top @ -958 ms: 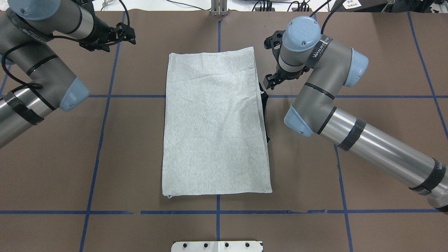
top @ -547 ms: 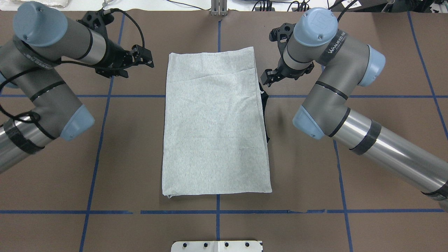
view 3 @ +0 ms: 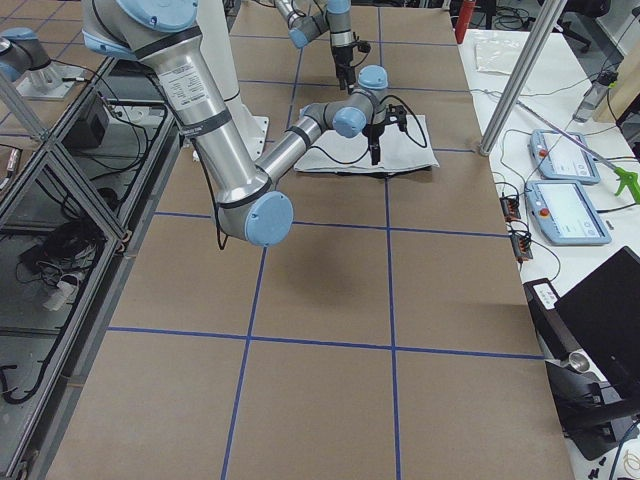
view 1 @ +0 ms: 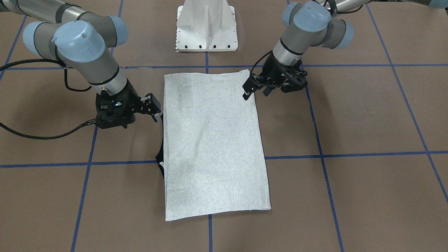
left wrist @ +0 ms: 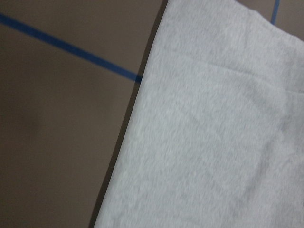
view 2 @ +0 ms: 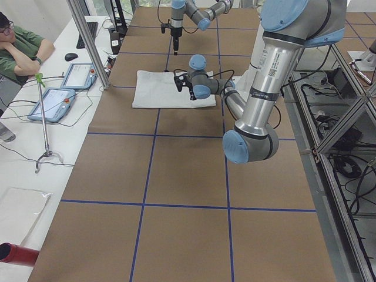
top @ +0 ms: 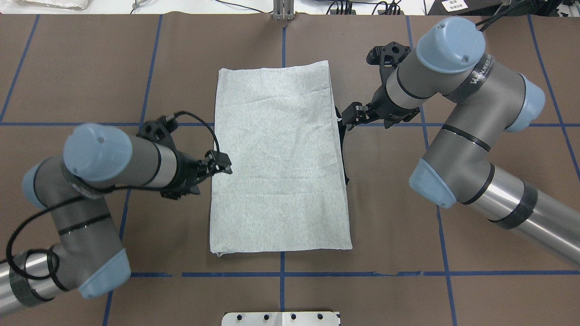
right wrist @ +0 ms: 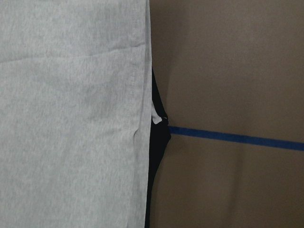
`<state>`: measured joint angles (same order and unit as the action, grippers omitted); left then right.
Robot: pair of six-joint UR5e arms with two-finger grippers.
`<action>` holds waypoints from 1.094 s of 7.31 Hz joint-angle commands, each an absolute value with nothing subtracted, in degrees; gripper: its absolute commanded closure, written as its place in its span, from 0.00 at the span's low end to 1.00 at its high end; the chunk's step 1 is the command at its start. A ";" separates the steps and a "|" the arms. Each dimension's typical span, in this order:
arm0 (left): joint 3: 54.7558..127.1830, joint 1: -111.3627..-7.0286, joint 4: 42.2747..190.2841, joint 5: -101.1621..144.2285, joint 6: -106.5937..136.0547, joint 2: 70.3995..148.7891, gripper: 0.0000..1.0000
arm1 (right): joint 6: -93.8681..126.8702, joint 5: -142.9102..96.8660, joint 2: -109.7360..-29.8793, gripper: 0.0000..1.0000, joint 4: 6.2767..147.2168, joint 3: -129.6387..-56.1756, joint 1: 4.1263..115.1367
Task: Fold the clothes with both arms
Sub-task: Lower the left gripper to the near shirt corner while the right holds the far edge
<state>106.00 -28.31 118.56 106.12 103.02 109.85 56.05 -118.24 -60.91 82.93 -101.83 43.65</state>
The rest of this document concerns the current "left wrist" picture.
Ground grey cartoon print t-shirt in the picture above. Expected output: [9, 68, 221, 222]
[95, 0, 304, 228]

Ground long blue tape line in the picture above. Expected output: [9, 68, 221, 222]
[270, 0, 280, 25]

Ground crossing blue tape line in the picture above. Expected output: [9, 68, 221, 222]
[0, 14, 142, 83]

